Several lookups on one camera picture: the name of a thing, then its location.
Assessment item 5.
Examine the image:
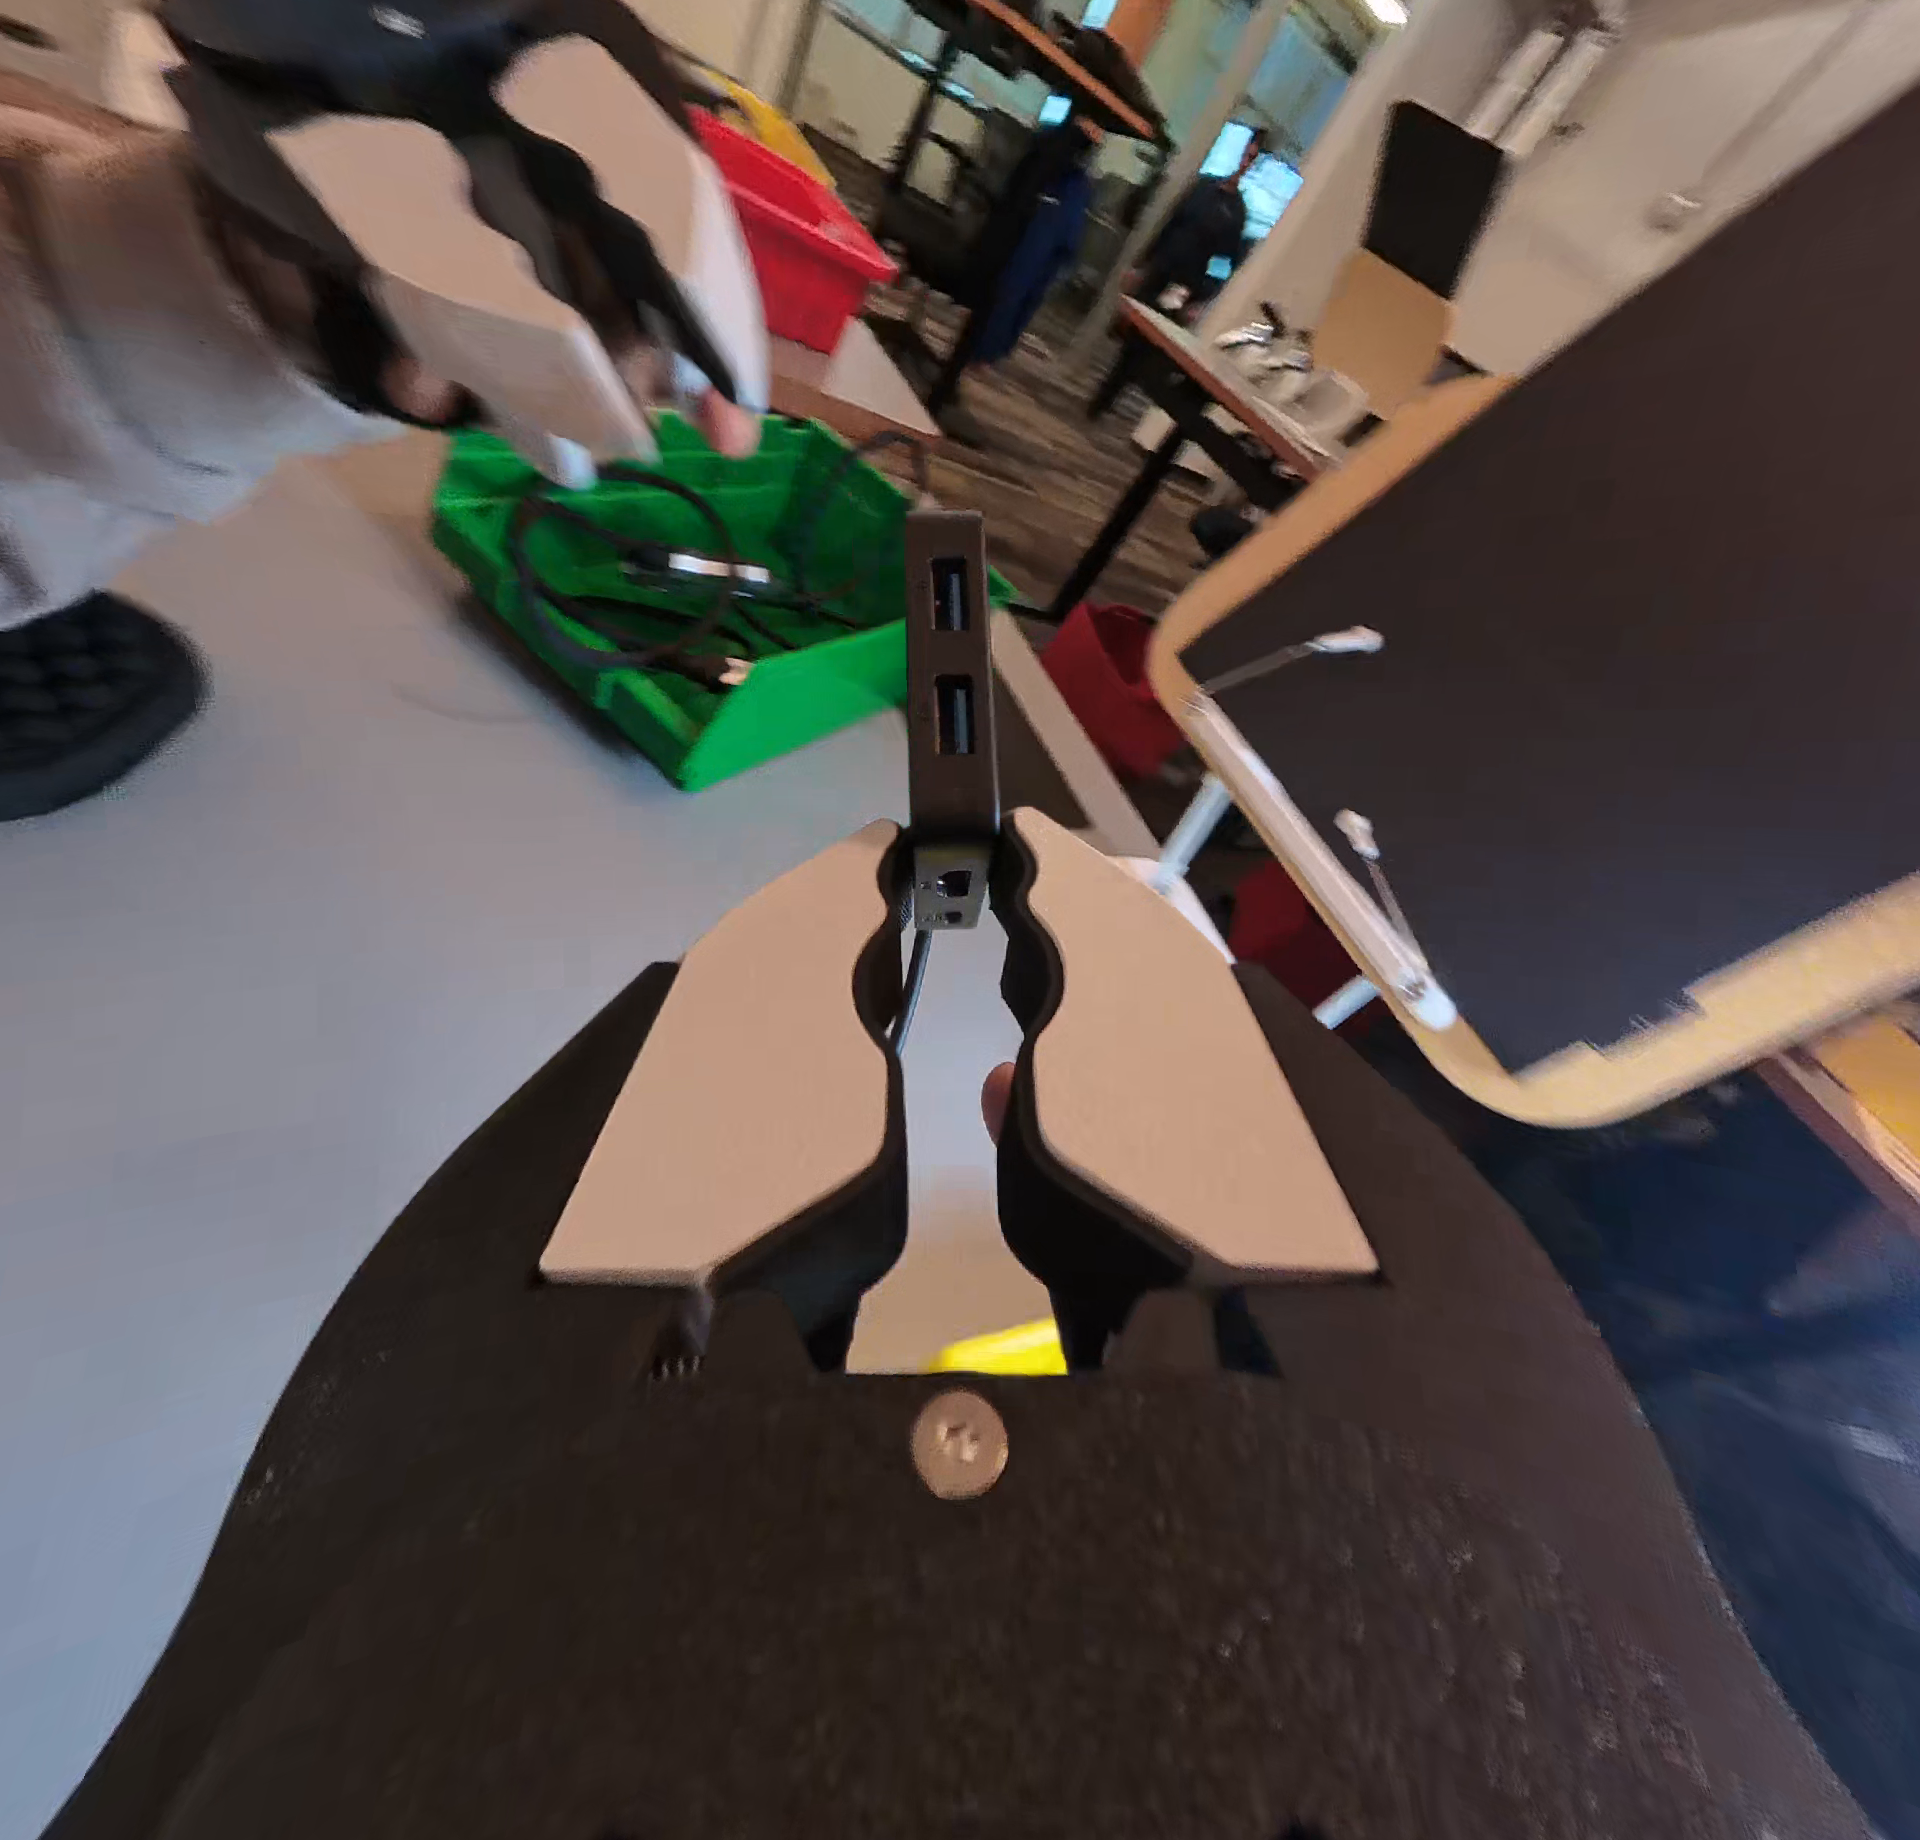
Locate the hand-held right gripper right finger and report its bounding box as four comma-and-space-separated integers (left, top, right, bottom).
992, 809, 1382, 1343

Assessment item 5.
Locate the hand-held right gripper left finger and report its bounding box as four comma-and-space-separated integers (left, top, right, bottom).
533, 817, 914, 1364

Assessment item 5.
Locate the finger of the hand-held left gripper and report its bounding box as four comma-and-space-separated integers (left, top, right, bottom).
502, 36, 773, 417
267, 115, 661, 489

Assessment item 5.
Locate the yellow plastic bin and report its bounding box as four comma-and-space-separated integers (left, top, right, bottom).
936, 1319, 1070, 1377

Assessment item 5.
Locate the black usb hub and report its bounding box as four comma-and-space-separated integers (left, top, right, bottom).
905, 507, 1005, 933

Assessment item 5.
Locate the green plastic bin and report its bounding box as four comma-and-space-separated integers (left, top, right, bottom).
432, 411, 1021, 793

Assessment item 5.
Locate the person's left forearm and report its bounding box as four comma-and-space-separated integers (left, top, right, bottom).
0, 70, 399, 628

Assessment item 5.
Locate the person's left hand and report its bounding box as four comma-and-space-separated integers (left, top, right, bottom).
195, 175, 482, 433

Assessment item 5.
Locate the small yellow bin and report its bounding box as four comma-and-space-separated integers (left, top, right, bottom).
720, 70, 838, 194

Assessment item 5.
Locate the red bin with white label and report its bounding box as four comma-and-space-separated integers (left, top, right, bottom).
690, 108, 902, 357

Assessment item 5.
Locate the red bag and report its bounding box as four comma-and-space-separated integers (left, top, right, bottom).
1042, 601, 1188, 779
1229, 861, 1388, 1035

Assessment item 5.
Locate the blue jacket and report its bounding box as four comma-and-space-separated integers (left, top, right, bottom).
967, 160, 1097, 372

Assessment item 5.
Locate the black standing desk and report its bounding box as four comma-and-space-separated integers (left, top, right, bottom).
877, 0, 1178, 417

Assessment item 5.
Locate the black mesh wrist rest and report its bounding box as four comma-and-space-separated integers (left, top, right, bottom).
0, 592, 210, 822

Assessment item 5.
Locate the brown wooden desk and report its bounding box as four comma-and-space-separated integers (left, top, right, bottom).
1117, 296, 1358, 523

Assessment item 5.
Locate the black board with wooden edge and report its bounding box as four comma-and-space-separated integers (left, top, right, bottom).
1147, 70, 1920, 1129

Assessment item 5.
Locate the tan and black chair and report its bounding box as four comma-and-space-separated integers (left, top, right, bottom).
1317, 101, 1508, 405

